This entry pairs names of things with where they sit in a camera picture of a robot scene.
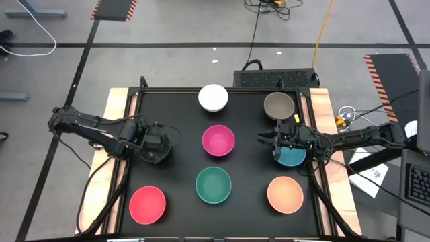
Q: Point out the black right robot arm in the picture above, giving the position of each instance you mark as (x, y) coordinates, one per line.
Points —
(363, 137)

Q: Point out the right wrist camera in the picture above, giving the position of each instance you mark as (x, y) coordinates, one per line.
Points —
(289, 130)

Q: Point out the magenta pink bowl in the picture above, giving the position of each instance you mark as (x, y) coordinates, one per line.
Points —
(218, 140)

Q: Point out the black bowl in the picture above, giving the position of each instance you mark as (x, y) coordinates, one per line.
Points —
(158, 158)

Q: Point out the black hazard-striped floor mat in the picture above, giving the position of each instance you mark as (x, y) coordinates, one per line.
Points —
(393, 80)
(114, 9)

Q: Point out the light aqua ribbed bowl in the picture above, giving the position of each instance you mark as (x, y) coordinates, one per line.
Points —
(196, 185)

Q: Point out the taupe beige bowl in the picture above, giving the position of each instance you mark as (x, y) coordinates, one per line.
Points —
(279, 106)

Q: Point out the grey desk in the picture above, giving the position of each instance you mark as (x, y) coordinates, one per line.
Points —
(413, 218)

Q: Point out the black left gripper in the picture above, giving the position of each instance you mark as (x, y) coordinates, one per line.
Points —
(157, 138)

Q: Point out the light wooden side board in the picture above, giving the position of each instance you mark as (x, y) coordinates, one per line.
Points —
(322, 107)
(117, 101)

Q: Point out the silver aluminium frame post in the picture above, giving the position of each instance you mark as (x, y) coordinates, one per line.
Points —
(126, 240)
(305, 240)

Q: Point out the grey table-level camera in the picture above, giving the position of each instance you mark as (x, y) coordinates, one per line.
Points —
(219, 240)

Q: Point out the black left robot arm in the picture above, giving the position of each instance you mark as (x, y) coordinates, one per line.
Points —
(87, 129)

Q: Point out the grey metal desk foot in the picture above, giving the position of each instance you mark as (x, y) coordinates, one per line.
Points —
(37, 14)
(13, 97)

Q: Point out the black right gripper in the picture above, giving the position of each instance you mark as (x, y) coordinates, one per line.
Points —
(295, 141)

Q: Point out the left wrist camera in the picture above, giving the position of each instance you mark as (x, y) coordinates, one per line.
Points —
(140, 131)

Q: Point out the dark teal bowl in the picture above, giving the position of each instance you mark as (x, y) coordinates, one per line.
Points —
(213, 185)

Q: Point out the white paper sheet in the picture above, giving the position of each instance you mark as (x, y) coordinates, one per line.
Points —
(369, 181)

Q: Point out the blue bowl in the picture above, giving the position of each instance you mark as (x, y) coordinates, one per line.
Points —
(292, 158)

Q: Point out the black keyboard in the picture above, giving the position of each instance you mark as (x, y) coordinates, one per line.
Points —
(420, 185)

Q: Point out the black perforated computer case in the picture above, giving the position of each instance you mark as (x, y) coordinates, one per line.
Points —
(268, 79)

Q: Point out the coral red bowl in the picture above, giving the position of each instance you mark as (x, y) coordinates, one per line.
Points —
(147, 205)

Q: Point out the grey monitor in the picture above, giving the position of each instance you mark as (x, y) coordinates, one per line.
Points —
(425, 111)

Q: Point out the small yellow tag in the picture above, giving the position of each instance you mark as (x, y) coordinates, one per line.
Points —
(296, 118)

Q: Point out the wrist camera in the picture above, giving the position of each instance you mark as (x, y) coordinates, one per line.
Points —
(140, 131)
(289, 130)

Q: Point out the white bowl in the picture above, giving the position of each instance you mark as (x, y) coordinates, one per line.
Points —
(213, 97)

